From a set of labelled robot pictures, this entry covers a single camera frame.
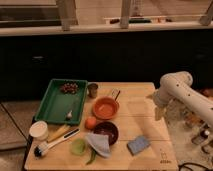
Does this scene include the green pepper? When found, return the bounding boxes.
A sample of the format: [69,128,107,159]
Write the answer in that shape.
[86,149,97,165]

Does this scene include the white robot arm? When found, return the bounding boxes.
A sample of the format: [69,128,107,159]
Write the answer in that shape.
[152,71,213,129]

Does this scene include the dark red bowl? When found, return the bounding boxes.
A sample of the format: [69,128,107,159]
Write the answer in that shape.
[94,122,119,145]

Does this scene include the small metal cup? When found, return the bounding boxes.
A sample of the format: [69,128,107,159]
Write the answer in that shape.
[88,83,98,98]

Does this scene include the bunch of dark grapes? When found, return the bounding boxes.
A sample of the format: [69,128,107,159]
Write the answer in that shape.
[60,83,78,94]

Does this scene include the orange tomato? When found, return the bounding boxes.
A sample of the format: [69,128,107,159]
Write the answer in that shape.
[85,116,97,130]

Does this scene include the garlic bulb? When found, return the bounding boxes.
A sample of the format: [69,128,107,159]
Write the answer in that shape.
[65,110,73,120]

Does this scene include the green plastic tray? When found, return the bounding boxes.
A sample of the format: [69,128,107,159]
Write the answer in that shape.
[35,79,87,125]

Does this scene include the grey folded cloth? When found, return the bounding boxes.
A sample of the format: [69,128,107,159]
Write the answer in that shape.
[85,133,110,158]

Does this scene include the blue sponge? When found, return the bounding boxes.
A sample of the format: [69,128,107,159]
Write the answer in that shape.
[127,135,150,155]

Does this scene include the yellow corn cob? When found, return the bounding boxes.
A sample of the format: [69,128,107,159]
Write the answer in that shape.
[47,125,70,142]

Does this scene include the white cup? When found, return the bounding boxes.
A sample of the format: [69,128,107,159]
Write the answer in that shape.
[29,121,49,140]

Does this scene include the white dish brush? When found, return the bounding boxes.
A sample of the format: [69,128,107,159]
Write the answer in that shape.
[34,128,80,158]

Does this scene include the spice bottle with dark cap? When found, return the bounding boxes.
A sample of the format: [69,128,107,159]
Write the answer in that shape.
[192,130,210,145]

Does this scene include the orange pan with handle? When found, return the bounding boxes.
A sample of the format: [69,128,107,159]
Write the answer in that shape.
[92,89,120,120]

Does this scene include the black cable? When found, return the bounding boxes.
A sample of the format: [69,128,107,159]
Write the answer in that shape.
[177,162,210,171]

